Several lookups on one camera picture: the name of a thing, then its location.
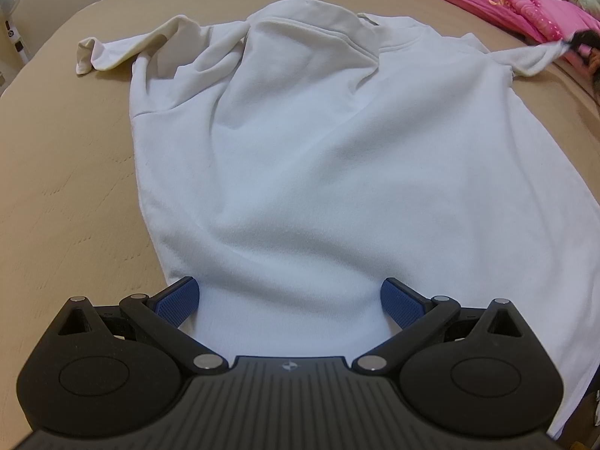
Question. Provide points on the white shirt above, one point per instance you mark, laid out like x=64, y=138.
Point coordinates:
x=328, y=150

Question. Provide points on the pink floral blanket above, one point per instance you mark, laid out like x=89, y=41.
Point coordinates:
x=525, y=0

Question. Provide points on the beige bed mat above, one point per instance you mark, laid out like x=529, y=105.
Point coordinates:
x=65, y=197

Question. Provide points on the white standing fan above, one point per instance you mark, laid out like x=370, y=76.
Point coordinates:
x=11, y=14

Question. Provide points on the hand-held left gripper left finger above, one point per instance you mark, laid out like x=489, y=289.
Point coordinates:
x=180, y=301

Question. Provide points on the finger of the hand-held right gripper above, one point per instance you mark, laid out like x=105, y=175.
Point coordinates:
x=583, y=41

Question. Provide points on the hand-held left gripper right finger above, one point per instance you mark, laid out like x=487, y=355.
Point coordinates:
x=398, y=301

